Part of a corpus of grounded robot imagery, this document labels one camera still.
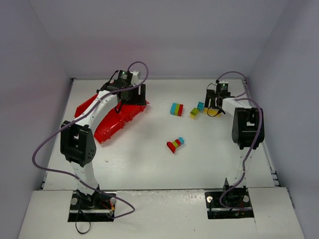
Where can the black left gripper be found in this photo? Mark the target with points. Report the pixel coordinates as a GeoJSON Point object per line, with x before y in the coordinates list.
{"type": "Point", "coordinates": [139, 95]}

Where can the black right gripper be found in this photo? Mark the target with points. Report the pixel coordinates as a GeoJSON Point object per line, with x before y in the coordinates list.
{"type": "Point", "coordinates": [213, 100]}

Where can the lime green lego brick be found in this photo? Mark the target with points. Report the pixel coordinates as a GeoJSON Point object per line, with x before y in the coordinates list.
{"type": "Point", "coordinates": [194, 111]}

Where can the pale yellow lego brick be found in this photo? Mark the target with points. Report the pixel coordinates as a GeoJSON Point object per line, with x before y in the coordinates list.
{"type": "Point", "coordinates": [192, 116]}

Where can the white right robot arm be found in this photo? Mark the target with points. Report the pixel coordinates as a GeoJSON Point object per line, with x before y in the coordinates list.
{"type": "Point", "coordinates": [247, 130]}

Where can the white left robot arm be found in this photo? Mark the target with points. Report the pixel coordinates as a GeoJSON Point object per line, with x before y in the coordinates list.
{"type": "Point", "coordinates": [77, 141]}

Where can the cyan green red brick stack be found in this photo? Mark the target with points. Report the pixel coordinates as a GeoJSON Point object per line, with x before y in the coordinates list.
{"type": "Point", "coordinates": [176, 109]}

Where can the red green cyan brick tower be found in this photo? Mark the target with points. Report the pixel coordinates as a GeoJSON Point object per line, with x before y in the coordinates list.
{"type": "Point", "coordinates": [174, 145]}

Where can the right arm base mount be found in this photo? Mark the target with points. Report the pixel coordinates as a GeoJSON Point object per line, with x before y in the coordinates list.
{"type": "Point", "coordinates": [235, 205]}

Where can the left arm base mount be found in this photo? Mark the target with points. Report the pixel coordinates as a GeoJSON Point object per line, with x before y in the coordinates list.
{"type": "Point", "coordinates": [94, 208]}

